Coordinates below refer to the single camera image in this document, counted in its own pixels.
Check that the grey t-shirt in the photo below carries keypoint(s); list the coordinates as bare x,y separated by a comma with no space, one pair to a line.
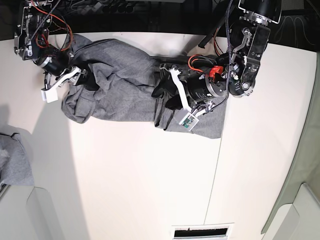
126,77

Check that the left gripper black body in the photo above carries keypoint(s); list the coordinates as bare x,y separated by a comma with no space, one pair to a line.
201,88

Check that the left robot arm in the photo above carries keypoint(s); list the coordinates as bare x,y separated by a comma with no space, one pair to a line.
247,34

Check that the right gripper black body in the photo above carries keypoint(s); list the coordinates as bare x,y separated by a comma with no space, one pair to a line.
54,64

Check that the grey cloth pile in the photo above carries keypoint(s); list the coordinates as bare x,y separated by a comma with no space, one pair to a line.
15,157

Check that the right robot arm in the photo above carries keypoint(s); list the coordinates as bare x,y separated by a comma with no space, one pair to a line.
31,43

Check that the white floor vent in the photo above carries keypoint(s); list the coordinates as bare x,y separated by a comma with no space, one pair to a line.
202,232

